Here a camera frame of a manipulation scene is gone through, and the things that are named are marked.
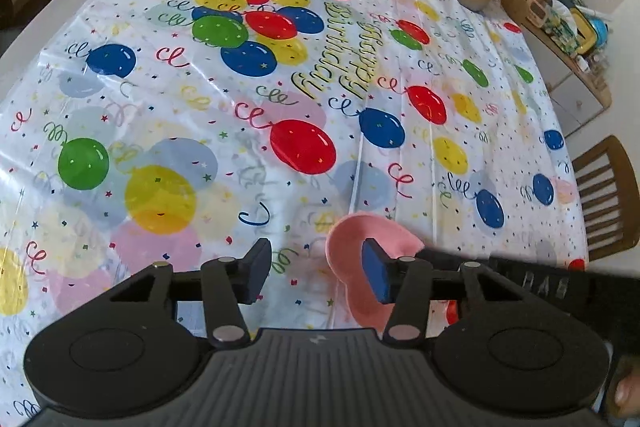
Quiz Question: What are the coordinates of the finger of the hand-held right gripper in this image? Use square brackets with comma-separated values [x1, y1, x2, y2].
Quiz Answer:
[419, 247, 495, 269]

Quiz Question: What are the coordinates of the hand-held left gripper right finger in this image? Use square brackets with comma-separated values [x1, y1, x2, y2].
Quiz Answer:
[361, 238, 523, 343]

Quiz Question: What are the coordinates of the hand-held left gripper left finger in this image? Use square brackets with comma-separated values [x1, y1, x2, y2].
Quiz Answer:
[107, 237, 273, 349]

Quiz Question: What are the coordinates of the pink mouse-shaped plate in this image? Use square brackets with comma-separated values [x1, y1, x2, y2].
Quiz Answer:
[325, 214, 425, 339]

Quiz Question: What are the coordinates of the person's right hand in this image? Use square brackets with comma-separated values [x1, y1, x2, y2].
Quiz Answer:
[607, 364, 640, 423]

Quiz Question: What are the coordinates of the wooden slatted chair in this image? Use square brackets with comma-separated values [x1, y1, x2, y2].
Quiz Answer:
[571, 135, 640, 264]

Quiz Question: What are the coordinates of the balloon print tablecloth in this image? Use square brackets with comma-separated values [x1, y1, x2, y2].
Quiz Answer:
[0, 0, 588, 418]

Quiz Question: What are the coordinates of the wooden side cabinet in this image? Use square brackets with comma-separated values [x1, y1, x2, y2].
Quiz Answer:
[500, 0, 613, 130]

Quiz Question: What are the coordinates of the yellow container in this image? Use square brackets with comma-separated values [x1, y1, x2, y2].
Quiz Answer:
[570, 7, 601, 52]

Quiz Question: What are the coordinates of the blue container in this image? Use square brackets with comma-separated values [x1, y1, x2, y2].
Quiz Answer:
[590, 14, 612, 48]

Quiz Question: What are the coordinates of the white timer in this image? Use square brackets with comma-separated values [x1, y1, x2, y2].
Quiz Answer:
[527, 0, 549, 25]

